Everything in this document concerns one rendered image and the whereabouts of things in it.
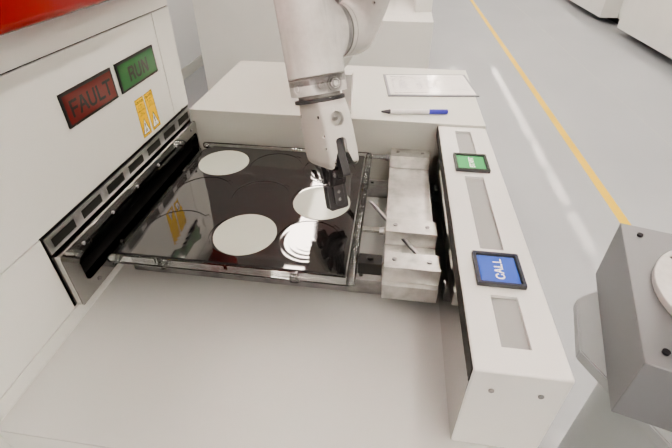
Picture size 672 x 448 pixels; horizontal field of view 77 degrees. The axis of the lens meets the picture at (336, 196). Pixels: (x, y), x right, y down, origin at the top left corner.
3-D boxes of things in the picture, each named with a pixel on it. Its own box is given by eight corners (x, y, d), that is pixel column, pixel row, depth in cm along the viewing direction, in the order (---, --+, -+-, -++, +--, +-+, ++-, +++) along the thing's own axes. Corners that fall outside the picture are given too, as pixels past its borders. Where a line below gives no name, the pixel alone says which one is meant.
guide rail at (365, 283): (135, 269, 71) (130, 256, 69) (141, 261, 73) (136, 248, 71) (435, 300, 66) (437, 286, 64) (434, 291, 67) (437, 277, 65)
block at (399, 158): (389, 167, 87) (390, 154, 86) (389, 159, 90) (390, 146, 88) (428, 170, 86) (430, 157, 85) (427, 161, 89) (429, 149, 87)
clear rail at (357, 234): (344, 288, 58) (344, 281, 58) (365, 156, 89) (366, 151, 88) (354, 289, 58) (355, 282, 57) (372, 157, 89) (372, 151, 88)
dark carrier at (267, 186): (118, 254, 63) (117, 252, 63) (206, 147, 91) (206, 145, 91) (344, 277, 59) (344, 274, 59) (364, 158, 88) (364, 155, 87)
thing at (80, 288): (73, 305, 61) (48, 257, 56) (196, 157, 97) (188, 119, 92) (84, 306, 61) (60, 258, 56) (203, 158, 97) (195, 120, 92)
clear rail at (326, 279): (106, 264, 62) (103, 257, 62) (111, 257, 64) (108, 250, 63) (354, 289, 58) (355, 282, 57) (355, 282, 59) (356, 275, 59)
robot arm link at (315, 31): (324, 74, 68) (276, 82, 62) (310, -15, 64) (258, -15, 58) (360, 68, 61) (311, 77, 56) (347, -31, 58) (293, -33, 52)
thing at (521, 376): (451, 442, 48) (473, 371, 40) (429, 183, 93) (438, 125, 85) (536, 454, 47) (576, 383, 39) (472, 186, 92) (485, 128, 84)
